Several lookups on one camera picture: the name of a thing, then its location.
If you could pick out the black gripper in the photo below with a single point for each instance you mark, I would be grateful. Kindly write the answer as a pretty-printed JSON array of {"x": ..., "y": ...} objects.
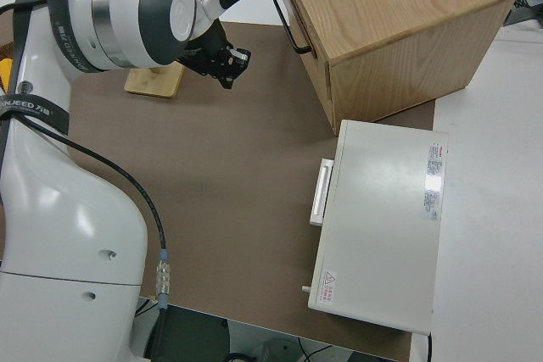
[{"x": 212, "y": 54}]

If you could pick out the yellow corn cob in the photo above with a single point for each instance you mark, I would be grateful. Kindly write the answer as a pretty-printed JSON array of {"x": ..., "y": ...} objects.
[{"x": 4, "y": 76}]

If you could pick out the wooden mug stand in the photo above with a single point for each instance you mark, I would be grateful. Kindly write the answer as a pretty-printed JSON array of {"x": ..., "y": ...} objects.
[{"x": 148, "y": 82}]

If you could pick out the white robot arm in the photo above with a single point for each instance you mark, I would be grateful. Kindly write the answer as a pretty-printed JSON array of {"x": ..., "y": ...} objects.
[{"x": 63, "y": 209}]

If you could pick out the brown table mat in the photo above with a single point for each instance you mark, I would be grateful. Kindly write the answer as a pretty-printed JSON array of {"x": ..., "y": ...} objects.
[{"x": 237, "y": 192}]

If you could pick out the white toaster oven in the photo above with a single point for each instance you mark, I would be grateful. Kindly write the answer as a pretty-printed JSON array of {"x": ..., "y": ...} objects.
[{"x": 382, "y": 218}]

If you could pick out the light wooden cabinet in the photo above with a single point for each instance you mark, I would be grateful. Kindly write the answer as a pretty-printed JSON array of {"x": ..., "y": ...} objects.
[{"x": 403, "y": 10}]

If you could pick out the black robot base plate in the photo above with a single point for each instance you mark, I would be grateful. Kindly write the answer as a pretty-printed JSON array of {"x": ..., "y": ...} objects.
[{"x": 191, "y": 332}]

